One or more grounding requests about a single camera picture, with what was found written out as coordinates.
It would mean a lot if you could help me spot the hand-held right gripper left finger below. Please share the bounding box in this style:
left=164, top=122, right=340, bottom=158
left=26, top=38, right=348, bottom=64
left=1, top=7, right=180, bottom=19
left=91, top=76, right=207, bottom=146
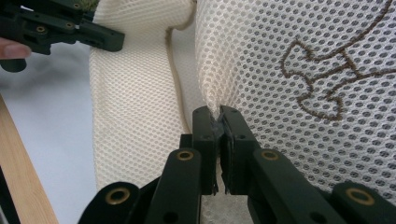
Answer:
left=145, top=105, right=219, bottom=224

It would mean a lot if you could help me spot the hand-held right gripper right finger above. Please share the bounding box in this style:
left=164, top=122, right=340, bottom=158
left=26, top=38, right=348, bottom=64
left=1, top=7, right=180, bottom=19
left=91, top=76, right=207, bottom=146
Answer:
left=219, top=105, right=347, bottom=224

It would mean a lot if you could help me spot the green woven basket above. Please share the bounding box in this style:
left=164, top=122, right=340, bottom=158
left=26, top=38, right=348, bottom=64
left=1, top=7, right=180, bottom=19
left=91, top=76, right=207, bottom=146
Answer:
left=76, top=0, right=101, bottom=10

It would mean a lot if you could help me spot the cream mesh laundry bag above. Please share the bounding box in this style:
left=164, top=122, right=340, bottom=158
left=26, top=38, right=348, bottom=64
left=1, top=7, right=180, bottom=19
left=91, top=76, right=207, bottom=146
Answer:
left=88, top=0, right=396, bottom=224

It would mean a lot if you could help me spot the white table mat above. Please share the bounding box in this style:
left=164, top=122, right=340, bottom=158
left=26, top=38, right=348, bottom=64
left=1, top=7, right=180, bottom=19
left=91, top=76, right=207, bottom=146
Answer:
left=0, top=40, right=101, bottom=224

